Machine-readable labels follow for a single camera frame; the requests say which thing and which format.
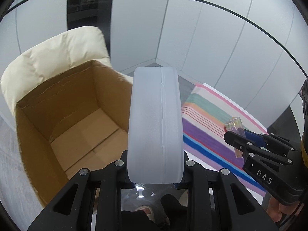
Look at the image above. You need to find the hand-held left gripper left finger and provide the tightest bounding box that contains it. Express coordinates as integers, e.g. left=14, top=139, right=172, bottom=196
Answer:
left=28, top=150, right=133, bottom=231

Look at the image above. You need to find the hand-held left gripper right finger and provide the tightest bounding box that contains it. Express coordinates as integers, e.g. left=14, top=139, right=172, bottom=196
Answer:
left=175, top=150, right=281, bottom=231

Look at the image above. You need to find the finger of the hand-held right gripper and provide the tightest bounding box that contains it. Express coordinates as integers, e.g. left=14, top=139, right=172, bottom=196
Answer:
left=244, top=130, right=302, bottom=152
left=224, top=131, right=293, bottom=166

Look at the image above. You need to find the small clear plastic container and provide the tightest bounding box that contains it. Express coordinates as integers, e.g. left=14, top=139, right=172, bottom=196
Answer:
left=225, top=117, right=247, bottom=158

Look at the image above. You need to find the translucent plastic storage box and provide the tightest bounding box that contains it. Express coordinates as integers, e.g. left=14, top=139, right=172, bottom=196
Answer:
left=127, top=67, right=185, bottom=185

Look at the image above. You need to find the brown cardboard box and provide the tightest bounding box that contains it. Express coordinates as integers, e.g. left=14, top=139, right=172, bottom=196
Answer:
left=15, top=60, right=134, bottom=207

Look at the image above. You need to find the person's right hand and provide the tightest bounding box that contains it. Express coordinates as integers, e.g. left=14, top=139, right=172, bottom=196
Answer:
left=268, top=195, right=302, bottom=223

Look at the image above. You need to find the striped colourful cloth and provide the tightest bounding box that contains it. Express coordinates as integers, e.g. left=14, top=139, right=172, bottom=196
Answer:
left=181, top=83, right=269, bottom=198

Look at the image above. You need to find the cream padded armchair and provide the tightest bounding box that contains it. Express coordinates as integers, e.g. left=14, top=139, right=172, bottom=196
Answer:
left=0, top=26, right=134, bottom=116

